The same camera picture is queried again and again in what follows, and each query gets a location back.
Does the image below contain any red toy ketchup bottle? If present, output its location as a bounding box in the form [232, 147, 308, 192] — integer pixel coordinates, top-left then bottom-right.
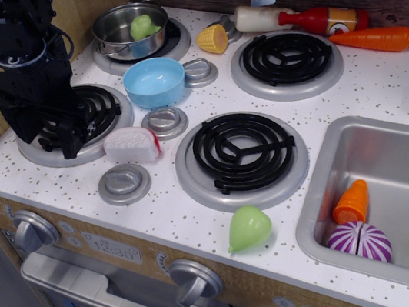
[278, 6, 370, 35]

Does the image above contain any front right black burner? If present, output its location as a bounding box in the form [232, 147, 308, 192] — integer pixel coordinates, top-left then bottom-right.
[175, 112, 310, 212]

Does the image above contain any yellow toy corn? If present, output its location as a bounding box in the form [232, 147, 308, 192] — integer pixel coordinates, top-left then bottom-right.
[196, 24, 228, 54]

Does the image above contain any back right black burner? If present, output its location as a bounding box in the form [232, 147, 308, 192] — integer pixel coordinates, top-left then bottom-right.
[230, 30, 344, 102]

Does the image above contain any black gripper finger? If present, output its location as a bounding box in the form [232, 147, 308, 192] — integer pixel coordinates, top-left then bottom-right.
[56, 109, 98, 159]
[38, 126, 62, 152]

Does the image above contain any purple striped toy onion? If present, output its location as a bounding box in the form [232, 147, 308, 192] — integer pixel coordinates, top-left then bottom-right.
[328, 221, 393, 262]

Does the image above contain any white red toy radish slice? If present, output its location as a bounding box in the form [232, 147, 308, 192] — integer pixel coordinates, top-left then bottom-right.
[103, 127, 161, 163]

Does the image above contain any white toy bottle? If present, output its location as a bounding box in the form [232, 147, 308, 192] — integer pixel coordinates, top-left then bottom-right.
[234, 6, 292, 32]

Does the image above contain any light blue plastic bowl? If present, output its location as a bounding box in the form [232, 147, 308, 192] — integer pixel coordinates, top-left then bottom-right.
[122, 57, 185, 110]

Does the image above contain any silver stove knob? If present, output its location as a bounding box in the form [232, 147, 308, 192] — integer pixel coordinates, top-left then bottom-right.
[98, 164, 151, 206]
[209, 15, 242, 44]
[141, 106, 189, 141]
[183, 58, 219, 88]

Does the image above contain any silver oven knob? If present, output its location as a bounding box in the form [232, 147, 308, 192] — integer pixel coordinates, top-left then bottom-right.
[13, 209, 61, 253]
[169, 259, 224, 307]

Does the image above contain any silver sink basin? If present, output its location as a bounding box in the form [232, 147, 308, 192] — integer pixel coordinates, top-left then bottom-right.
[296, 116, 409, 285]

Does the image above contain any orange toy carrot piece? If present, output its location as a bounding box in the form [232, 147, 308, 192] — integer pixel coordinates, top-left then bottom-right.
[332, 179, 369, 225]

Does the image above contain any right silver oven knob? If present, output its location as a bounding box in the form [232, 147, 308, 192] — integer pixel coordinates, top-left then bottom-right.
[169, 259, 224, 307]

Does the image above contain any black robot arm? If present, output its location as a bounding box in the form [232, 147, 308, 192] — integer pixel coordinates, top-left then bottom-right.
[0, 0, 90, 159]

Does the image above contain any silver stove knob rear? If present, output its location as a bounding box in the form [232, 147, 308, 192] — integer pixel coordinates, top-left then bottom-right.
[209, 15, 242, 44]

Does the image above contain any light green toy pear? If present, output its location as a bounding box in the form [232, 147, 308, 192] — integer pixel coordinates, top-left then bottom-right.
[228, 205, 272, 253]

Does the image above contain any black burner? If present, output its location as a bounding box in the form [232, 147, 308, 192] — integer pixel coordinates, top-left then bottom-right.
[16, 84, 134, 168]
[175, 112, 310, 212]
[230, 30, 344, 102]

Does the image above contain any silver stove knob front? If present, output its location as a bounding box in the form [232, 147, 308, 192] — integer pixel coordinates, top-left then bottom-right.
[98, 164, 151, 206]

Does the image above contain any small steel pan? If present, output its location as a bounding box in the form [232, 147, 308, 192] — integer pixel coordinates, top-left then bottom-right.
[91, 2, 169, 61]

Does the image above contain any front left black burner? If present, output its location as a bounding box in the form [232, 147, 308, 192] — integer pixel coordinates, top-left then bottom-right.
[16, 84, 134, 168]

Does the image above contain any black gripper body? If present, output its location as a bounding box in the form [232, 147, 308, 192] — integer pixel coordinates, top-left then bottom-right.
[0, 32, 83, 144]

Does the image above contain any silver stove knob middle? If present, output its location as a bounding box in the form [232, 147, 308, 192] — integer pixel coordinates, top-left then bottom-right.
[141, 106, 189, 141]

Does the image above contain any silver stove knob back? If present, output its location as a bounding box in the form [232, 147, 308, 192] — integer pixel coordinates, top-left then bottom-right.
[183, 58, 219, 88]

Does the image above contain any silver oven door handle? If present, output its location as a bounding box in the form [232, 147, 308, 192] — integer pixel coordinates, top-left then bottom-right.
[18, 226, 210, 307]

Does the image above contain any left silver oven knob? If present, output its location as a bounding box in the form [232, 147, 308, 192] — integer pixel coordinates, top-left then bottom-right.
[13, 209, 61, 253]

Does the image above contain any green toy broccoli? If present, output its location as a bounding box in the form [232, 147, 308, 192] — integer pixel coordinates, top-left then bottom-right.
[130, 14, 161, 41]

